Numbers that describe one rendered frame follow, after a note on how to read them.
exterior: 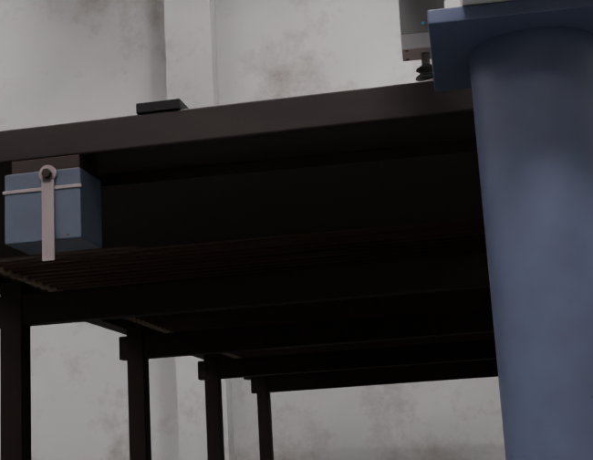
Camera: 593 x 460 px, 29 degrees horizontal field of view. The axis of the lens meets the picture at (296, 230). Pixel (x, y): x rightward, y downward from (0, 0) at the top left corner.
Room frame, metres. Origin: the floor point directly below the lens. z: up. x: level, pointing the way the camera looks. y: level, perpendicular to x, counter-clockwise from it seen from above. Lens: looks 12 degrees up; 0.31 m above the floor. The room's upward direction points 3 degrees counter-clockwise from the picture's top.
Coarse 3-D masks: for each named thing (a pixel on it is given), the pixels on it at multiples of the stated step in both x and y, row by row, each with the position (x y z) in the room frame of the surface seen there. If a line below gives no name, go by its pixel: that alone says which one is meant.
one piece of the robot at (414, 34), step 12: (408, 0) 1.97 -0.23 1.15; (420, 0) 1.96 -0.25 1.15; (432, 0) 1.96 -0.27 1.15; (444, 0) 2.00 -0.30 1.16; (408, 12) 1.97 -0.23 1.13; (420, 12) 1.96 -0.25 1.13; (408, 24) 1.97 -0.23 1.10; (420, 24) 1.96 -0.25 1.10; (408, 36) 1.97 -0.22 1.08; (420, 36) 1.96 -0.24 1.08; (408, 48) 1.97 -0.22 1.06; (420, 48) 1.97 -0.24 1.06; (408, 60) 2.03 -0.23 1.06
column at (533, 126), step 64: (576, 0) 1.31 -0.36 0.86; (448, 64) 1.49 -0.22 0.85; (512, 64) 1.38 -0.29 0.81; (576, 64) 1.38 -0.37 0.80; (512, 128) 1.39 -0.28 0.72; (576, 128) 1.37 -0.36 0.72; (512, 192) 1.39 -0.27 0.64; (576, 192) 1.37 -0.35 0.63; (512, 256) 1.40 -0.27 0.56; (576, 256) 1.37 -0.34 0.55; (512, 320) 1.41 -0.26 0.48; (576, 320) 1.37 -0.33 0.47; (512, 384) 1.42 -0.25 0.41; (576, 384) 1.37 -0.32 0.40; (512, 448) 1.43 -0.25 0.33; (576, 448) 1.37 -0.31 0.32
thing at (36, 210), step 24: (24, 168) 1.86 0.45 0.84; (48, 168) 1.83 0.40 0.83; (72, 168) 1.83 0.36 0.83; (96, 168) 1.91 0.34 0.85; (24, 192) 1.84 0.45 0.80; (48, 192) 1.83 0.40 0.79; (72, 192) 1.82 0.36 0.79; (96, 192) 1.89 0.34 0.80; (24, 216) 1.84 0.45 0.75; (48, 216) 1.83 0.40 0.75; (72, 216) 1.82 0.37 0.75; (96, 216) 1.89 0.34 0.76; (24, 240) 1.84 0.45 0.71; (48, 240) 1.83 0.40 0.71; (72, 240) 1.84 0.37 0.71; (96, 240) 1.89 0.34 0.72
